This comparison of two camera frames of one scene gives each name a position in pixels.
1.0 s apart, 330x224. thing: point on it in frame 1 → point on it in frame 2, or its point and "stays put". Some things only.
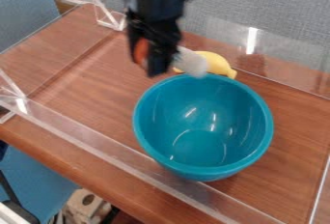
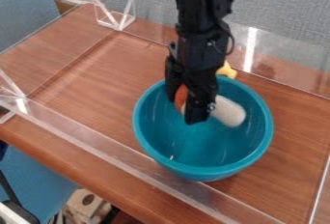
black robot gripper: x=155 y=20 → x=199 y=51
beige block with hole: x=85 y=209 stays put
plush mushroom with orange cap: x=185 y=61 → x=225 y=111
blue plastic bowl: x=203 y=125 stays put
